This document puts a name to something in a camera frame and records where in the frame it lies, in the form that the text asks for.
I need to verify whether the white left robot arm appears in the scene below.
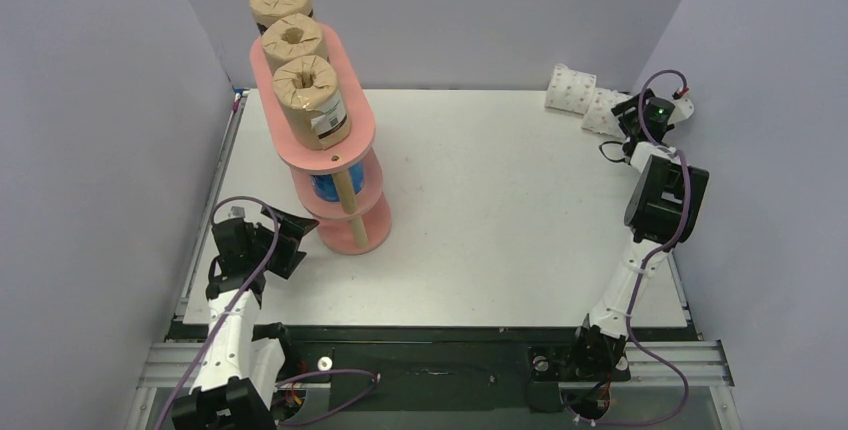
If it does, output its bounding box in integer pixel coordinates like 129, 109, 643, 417
170, 205, 319, 429

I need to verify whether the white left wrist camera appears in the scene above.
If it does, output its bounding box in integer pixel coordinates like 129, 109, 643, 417
227, 205, 246, 220

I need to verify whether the brown paper roll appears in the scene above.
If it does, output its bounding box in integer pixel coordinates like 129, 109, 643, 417
249, 0, 314, 34

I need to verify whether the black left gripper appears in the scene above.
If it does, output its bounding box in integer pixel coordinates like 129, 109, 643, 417
248, 206, 318, 278

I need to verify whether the white dotted roll top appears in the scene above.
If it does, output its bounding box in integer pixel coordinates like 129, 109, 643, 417
544, 64, 597, 115

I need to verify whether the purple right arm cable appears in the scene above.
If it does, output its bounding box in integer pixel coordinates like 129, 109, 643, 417
563, 69, 694, 428

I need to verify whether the pink three-tier shelf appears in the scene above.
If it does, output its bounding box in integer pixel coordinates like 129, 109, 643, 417
250, 24, 392, 255

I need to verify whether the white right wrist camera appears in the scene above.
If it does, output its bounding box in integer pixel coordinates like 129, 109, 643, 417
669, 94, 694, 125

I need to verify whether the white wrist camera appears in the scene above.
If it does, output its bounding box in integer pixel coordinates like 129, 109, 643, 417
227, 205, 246, 220
669, 94, 694, 125

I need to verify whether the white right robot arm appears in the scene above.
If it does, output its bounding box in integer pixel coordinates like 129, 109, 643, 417
585, 89, 710, 343

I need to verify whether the white dotted roll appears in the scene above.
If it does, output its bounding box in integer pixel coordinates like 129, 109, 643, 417
544, 64, 597, 115
581, 88, 630, 140

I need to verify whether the brown roll front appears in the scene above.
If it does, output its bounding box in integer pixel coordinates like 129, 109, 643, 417
260, 14, 329, 73

